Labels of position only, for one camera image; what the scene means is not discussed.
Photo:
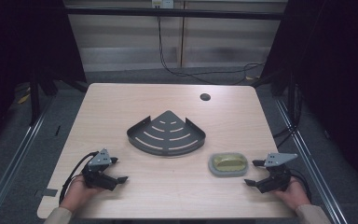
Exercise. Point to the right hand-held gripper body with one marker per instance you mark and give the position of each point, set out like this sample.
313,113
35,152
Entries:
275,182

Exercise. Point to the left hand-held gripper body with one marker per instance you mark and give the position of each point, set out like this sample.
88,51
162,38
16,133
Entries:
97,179

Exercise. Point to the grey soap dish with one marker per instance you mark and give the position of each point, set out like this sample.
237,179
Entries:
228,172

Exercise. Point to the yellow-green soap bar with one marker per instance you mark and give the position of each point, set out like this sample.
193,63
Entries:
229,162

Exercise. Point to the dark grey corner shelf rack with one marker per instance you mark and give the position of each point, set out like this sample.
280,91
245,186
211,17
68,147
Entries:
166,134

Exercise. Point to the person's right hand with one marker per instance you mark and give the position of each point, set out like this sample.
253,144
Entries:
293,196

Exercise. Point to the person's left hand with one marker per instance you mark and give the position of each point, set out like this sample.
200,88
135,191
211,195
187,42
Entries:
78,193

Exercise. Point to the grey floor tape patch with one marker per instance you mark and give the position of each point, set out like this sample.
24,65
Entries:
48,192

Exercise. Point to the black floor tape strip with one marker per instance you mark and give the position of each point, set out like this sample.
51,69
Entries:
57,130

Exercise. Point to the black metal stand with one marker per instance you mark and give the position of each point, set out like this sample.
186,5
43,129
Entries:
34,96
291,93

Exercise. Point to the yellow floor tape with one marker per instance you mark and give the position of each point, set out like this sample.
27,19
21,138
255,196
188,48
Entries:
23,98

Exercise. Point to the black curtain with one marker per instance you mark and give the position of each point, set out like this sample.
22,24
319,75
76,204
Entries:
21,40
332,62

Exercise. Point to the metal floor rail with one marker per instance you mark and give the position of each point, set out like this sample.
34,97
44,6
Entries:
9,161
310,155

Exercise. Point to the black horizontal frame bar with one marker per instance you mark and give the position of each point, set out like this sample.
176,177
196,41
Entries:
174,13

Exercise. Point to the white wall power outlet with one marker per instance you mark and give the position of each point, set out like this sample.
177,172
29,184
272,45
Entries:
162,3

